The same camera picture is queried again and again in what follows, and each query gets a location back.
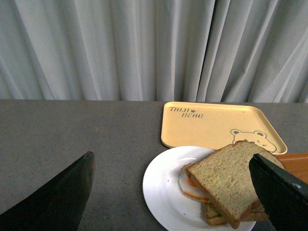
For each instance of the fried egg toy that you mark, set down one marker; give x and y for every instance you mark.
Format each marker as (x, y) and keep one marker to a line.
(188, 187)

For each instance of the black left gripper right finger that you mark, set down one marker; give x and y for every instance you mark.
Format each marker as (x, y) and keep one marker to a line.
(283, 195)

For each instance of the bread slice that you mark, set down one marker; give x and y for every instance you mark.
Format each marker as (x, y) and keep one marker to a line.
(224, 177)
(213, 217)

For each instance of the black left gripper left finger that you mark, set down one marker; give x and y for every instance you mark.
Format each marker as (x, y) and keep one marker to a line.
(58, 205)

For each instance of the white round plate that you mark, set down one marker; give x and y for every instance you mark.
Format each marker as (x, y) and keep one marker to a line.
(163, 196)

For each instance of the yellow bear tray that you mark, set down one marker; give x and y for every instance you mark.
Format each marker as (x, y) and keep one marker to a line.
(214, 126)

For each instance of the brown wood-grain tray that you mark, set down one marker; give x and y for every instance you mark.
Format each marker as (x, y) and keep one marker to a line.
(296, 164)

